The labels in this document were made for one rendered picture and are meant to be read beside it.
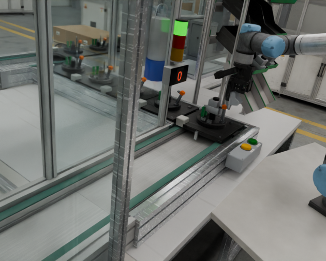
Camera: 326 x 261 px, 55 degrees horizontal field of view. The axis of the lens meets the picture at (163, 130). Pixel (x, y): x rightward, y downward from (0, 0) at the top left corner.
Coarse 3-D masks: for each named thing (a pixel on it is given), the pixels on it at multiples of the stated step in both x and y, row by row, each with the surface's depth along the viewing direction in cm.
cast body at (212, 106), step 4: (212, 100) 140; (216, 100) 140; (220, 100) 141; (208, 104) 142; (212, 104) 141; (216, 104) 140; (220, 104) 143; (208, 108) 143; (212, 108) 141; (216, 108) 140; (212, 112) 142; (216, 112) 141; (220, 112) 143
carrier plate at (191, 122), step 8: (200, 112) 156; (192, 120) 147; (232, 120) 152; (184, 128) 142; (192, 128) 139; (200, 128) 139; (208, 128) 140; (224, 128) 142; (232, 128) 144; (240, 128) 146; (208, 136) 135; (216, 136) 134; (224, 136) 135
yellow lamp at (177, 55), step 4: (172, 48) 122; (172, 52) 123; (176, 52) 122; (180, 52) 122; (172, 56) 123; (176, 56) 122; (180, 56) 123; (172, 60) 124; (176, 60) 123; (180, 60) 124
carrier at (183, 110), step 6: (174, 102) 159; (180, 102) 160; (168, 108) 152; (174, 108) 153; (180, 108) 157; (186, 108) 159; (192, 108) 160; (198, 108) 162; (168, 114) 149; (174, 114) 150; (180, 114) 151; (186, 114) 153; (174, 120) 146
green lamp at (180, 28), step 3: (177, 21) 117; (174, 24) 119; (177, 24) 118; (180, 24) 117; (183, 24) 117; (186, 24) 118; (174, 27) 119; (177, 27) 118; (180, 27) 118; (183, 27) 118; (186, 27) 119; (174, 30) 119; (177, 30) 118; (180, 30) 118; (183, 30) 118; (186, 30) 119; (174, 33) 120; (177, 33) 119; (180, 33) 119; (183, 33) 119
